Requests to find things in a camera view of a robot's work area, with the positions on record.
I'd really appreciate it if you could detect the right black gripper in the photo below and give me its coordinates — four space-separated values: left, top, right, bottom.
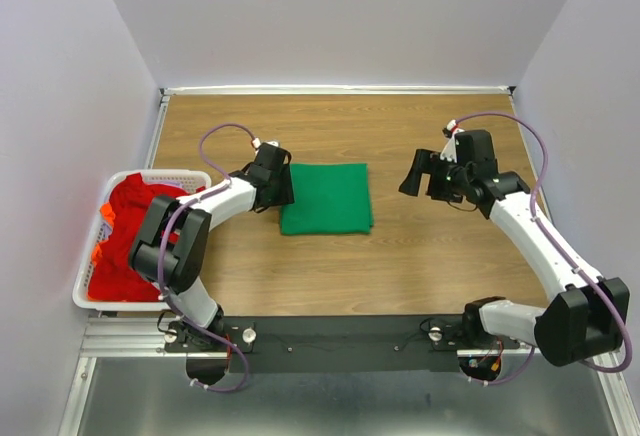
397 148 470 204

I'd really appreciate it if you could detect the green t-shirt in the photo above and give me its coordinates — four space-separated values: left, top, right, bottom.
280 163 374 236

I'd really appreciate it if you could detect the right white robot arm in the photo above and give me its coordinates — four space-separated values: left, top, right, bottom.
399 127 630 367

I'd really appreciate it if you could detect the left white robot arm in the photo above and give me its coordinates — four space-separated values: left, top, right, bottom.
128 142 294 351

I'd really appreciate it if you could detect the white plastic laundry basket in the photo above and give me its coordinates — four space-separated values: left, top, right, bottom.
72 169 212 312

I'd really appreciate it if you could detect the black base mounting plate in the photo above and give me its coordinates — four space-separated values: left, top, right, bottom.
156 314 518 379

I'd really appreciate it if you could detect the red t-shirt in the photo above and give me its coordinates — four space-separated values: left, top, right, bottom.
88 173 187 302

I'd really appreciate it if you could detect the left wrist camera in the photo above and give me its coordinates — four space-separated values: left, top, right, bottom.
251 138 280 151

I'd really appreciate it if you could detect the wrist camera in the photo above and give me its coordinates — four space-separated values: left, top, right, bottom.
440 120 463 163
251 138 280 151

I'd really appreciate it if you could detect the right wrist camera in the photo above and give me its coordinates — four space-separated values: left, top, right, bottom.
440 120 463 163

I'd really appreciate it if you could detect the aluminium back table rail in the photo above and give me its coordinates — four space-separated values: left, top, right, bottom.
161 85 513 96

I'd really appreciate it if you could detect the aluminium front rail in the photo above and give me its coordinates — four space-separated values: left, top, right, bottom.
79 311 621 358

